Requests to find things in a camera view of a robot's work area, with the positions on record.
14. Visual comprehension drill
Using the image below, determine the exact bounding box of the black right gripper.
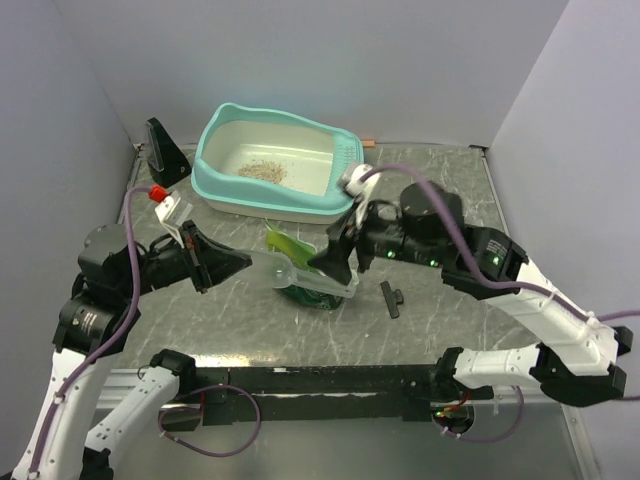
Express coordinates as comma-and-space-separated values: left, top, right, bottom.
306, 194, 445, 284

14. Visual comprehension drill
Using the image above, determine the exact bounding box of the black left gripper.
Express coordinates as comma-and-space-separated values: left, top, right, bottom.
119, 218, 252, 297

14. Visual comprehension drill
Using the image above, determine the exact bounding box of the green litter bag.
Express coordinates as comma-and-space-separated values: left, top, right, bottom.
265, 220, 344, 310

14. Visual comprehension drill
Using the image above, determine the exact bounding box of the clear plastic scoop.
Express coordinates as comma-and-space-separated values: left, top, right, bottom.
237, 250, 359, 298

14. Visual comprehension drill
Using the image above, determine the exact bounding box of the black bag clip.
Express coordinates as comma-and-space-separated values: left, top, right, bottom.
380, 281, 404, 319

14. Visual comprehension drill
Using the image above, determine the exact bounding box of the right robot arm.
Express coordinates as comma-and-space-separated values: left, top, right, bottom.
308, 183, 633, 407

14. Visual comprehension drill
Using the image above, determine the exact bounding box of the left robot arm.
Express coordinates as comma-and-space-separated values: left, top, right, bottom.
8, 221, 252, 479

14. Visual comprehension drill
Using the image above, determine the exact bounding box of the pile of beige litter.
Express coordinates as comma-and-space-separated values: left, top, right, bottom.
235, 160, 287, 184

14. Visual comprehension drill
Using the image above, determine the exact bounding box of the teal and white litter box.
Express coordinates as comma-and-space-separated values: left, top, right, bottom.
191, 103, 364, 225

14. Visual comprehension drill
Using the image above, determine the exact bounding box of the black triangular stand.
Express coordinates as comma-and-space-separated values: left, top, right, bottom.
145, 117, 191, 188

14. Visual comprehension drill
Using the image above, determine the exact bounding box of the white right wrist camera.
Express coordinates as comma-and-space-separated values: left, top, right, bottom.
338, 162, 380, 227

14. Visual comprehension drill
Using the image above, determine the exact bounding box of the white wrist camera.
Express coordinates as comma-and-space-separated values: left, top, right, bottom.
149, 185, 193, 247
338, 162, 380, 227

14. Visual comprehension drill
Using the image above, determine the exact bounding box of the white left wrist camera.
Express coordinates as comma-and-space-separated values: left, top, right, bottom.
149, 185, 193, 247

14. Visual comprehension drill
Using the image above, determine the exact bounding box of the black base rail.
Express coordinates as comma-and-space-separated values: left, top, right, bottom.
172, 364, 494, 426

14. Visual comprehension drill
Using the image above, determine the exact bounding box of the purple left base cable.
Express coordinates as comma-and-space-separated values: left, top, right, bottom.
157, 382, 262, 457

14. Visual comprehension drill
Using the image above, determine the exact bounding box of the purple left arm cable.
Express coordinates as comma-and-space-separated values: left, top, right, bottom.
29, 187, 156, 476

